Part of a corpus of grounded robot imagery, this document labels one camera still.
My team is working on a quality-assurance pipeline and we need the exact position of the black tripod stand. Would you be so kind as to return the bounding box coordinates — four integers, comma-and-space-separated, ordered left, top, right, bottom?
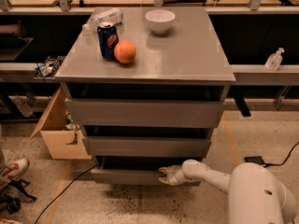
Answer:
0, 179, 37, 214

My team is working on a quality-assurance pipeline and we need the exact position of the grey drawer cabinet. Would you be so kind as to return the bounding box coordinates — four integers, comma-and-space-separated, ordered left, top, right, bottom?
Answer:
54, 7, 236, 187

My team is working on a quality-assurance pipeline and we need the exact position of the grey top drawer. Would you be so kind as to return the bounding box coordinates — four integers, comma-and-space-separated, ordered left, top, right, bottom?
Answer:
65, 98, 223, 128

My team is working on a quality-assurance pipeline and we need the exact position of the grey drawer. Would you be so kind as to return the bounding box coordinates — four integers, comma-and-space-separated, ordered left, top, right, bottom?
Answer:
90, 156, 204, 187
82, 136, 210, 158
65, 98, 223, 128

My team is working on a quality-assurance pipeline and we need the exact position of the black foot pedal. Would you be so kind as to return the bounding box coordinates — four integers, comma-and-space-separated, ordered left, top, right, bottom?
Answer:
244, 156, 265, 166

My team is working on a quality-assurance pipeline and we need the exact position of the cardboard box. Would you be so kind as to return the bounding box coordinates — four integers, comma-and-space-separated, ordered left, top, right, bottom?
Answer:
31, 88, 91, 160

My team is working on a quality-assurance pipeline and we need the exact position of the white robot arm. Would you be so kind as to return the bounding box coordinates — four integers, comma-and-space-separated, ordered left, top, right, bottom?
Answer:
159, 160, 298, 224

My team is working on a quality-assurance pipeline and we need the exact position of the grey bottom drawer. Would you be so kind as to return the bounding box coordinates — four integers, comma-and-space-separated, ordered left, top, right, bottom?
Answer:
90, 156, 204, 187

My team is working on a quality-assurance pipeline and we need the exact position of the white bowl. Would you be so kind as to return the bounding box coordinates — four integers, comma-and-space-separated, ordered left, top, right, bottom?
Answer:
145, 9, 176, 34

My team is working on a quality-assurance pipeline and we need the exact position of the clutter on shelf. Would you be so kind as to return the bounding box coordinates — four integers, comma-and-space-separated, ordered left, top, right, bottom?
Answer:
35, 56, 64, 78

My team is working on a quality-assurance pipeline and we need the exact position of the black pedal cable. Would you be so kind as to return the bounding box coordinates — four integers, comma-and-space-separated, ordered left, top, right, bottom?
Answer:
263, 141, 299, 168

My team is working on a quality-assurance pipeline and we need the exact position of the clear plastic bottle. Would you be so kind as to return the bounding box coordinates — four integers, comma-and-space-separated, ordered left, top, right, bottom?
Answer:
82, 7, 123, 32

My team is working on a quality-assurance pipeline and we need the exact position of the blue pepsi can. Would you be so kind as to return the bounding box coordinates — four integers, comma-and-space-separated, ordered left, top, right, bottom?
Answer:
97, 22, 119, 61

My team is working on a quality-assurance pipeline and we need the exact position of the black floor cable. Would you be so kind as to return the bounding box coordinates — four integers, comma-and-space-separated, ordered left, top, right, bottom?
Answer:
33, 163, 98, 224

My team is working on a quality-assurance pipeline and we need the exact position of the long grey shelf rail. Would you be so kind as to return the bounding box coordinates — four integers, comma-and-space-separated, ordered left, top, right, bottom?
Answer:
0, 63, 299, 86

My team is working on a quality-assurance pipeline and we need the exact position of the hand sanitizer bottle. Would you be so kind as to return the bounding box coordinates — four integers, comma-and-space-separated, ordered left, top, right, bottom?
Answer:
264, 48, 284, 71

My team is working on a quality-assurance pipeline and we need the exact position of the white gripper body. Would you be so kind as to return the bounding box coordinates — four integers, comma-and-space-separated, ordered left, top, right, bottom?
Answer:
169, 165, 187, 186

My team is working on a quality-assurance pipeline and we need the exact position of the orange fruit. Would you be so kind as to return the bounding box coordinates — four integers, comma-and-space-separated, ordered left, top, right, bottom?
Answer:
114, 40, 136, 63

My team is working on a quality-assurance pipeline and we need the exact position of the grey middle drawer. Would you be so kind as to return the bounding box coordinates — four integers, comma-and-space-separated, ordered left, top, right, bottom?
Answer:
82, 136, 210, 158

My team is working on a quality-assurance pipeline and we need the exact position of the white sneaker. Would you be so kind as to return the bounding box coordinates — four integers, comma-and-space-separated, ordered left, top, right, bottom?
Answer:
0, 158, 30, 180

